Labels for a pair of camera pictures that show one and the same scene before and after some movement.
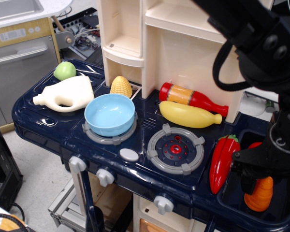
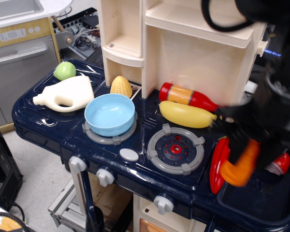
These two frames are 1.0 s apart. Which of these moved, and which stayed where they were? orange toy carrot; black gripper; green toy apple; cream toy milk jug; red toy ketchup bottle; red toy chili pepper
Moved: orange toy carrot; black gripper
Stayed: red toy chili pepper; red toy ketchup bottle; green toy apple; cream toy milk jug
